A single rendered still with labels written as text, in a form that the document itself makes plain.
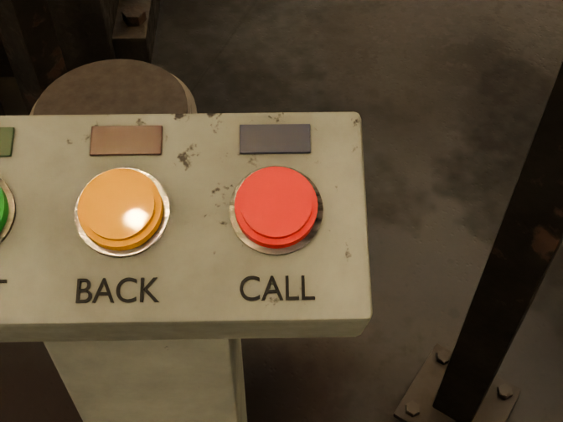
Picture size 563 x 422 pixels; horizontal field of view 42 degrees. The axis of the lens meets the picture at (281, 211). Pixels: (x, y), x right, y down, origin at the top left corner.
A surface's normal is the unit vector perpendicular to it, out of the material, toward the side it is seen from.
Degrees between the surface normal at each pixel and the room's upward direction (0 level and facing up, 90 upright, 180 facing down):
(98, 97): 0
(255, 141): 20
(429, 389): 0
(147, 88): 0
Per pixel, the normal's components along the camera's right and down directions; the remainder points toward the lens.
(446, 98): 0.00, -0.63
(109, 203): 0.01, -0.33
